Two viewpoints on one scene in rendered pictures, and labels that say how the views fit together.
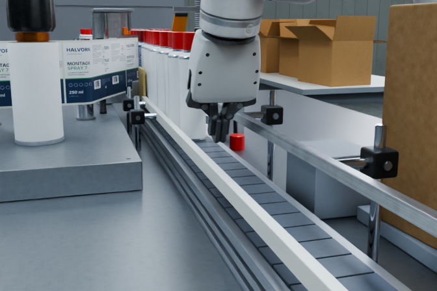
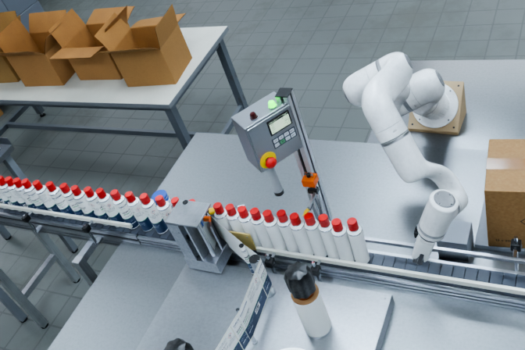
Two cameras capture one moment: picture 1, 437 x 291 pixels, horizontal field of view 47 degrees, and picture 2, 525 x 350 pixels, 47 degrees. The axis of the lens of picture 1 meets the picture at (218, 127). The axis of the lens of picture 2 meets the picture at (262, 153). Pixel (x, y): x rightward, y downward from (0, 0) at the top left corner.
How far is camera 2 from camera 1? 180 cm
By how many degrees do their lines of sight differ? 43
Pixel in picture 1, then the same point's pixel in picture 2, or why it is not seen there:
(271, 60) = (61, 70)
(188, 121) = (366, 256)
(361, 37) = (172, 28)
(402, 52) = (495, 203)
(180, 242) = (464, 310)
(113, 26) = not seen: hidden behind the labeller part
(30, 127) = (326, 326)
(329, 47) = (158, 54)
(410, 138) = (504, 224)
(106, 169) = (388, 311)
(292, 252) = not seen: outside the picture
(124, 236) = (448, 326)
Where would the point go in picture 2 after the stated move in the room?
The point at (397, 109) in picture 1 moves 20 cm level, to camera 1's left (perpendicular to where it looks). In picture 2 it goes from (495, 217) to (466, 262)
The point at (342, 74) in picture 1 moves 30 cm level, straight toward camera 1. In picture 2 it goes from (176, 67) to (202, 83)
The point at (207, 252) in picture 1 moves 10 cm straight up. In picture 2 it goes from (477, 306) to (475, 287)
